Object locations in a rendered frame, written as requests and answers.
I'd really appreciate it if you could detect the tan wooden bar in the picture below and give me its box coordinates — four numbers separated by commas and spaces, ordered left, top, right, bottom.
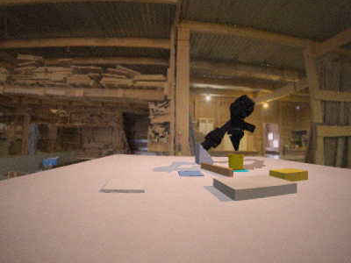
200, 162, 233, 177

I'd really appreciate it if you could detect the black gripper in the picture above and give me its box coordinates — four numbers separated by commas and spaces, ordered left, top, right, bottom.
227, 117, 244, 151

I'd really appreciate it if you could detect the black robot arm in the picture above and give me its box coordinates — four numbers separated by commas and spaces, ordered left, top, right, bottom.
201, 94, 255, 152

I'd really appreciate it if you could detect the beige flat block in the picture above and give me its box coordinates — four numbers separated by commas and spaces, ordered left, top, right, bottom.
213, 174, 297, 201

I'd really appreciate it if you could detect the yellow flat block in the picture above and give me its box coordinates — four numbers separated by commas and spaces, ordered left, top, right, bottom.
269, 168, 308, 182

